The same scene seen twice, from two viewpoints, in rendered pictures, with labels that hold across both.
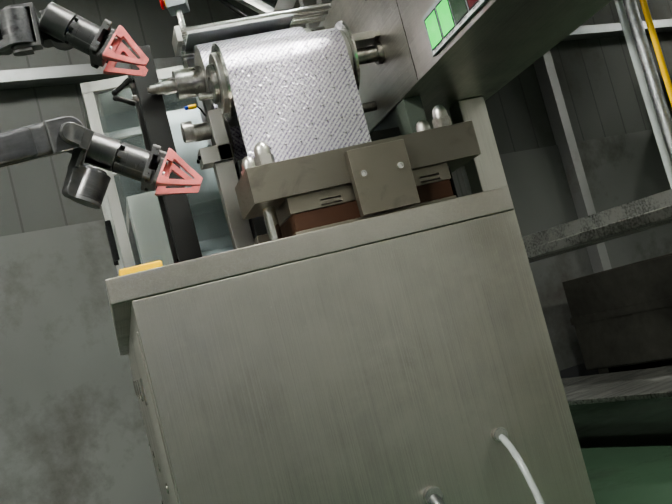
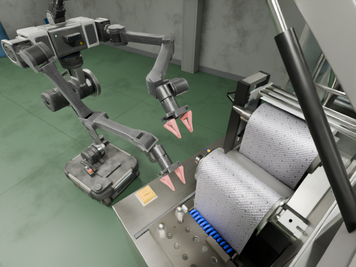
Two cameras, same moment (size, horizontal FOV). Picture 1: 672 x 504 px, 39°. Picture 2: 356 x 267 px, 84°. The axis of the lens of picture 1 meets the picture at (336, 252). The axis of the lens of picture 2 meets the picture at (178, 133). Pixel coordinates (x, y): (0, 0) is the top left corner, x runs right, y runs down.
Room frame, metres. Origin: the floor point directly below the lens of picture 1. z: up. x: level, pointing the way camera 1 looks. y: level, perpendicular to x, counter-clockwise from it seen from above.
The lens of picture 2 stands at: (1.48, -0.24, 1.81)
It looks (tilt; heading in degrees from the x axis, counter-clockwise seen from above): 41 degrees down; 64
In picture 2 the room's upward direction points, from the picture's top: 1 degrees clockwise
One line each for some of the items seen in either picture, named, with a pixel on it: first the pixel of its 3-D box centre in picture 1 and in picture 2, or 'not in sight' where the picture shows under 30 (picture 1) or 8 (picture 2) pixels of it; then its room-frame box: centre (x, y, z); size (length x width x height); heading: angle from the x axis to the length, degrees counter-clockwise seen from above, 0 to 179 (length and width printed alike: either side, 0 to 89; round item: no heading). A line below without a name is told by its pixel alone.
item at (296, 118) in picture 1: (305, 128); (217, 216); (1.76, 0.00, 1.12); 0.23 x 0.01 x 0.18; 104
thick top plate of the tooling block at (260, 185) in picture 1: (355, 171); (198, 261); (1.65, -0.07, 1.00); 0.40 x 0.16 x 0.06; 104
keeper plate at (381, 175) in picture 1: (382, 177); not in sight; (1.56, -0.10, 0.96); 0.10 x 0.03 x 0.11; 104
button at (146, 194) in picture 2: (141, 274); (146, 194); (1.57, 0.32, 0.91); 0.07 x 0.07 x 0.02; 14
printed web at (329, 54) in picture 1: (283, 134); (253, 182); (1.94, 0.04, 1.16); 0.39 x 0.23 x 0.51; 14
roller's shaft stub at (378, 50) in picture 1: (364, 55); (285, 227); (1.86, -0.15, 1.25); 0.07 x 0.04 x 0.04; 104
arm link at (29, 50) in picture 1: (43, 32); (168, 87); (1.75, 0.43, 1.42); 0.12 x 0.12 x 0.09; 10
